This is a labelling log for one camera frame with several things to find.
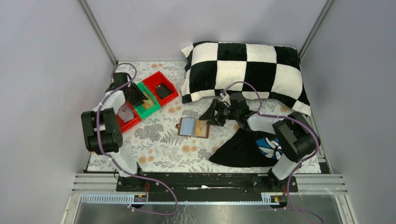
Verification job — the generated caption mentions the yellow object in green bin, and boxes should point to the yellow object in green bin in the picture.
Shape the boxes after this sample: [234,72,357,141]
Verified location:
[142,98,155,110]

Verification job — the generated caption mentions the black object in red bin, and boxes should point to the black object in red bin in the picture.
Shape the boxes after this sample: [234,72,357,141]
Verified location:
[155,84,172,100]

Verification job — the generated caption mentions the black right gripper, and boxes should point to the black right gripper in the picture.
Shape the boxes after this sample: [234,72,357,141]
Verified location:
[199,99,239,127]

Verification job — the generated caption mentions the floral patterned table mat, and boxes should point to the floral patterned table mat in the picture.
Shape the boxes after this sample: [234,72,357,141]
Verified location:
[87,61,322,174]

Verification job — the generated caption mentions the brown leather card holder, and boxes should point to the brown leather card holder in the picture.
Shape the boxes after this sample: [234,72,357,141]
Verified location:
[175,118,210,139]

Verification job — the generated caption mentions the black white checkered pillow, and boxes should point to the black white checkered pillow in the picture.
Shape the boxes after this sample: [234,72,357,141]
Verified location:
[180,41,311,116]

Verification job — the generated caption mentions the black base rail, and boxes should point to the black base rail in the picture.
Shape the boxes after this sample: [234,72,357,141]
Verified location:
[116,173,287,203]

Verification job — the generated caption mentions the black shirt blue white print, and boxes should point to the black shirt blue white print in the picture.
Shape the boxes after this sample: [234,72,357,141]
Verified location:
[209,129,285,168]

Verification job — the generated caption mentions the red bin with cards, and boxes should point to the red bin with cards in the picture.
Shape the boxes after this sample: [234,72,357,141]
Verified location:
[116,101,142,133]

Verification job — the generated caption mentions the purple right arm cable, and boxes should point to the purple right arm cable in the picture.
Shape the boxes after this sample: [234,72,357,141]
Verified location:
[222,81,324,223]

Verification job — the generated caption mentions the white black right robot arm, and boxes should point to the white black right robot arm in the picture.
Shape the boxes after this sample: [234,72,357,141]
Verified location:
[199,93,320,192]

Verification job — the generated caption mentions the cards in red bin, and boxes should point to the cards in red bin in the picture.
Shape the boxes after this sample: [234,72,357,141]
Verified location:
[117,103,134,123]

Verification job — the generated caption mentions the green plastic bin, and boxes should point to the green plastic bin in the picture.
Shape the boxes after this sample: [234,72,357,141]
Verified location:
[133,82,161,119]

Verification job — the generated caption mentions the gold credit card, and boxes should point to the gold credit card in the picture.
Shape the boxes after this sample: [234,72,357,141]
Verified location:
[194,120,207,137]

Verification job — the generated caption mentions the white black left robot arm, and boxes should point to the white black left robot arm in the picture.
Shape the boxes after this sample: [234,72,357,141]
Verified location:
[81,72,145,192]

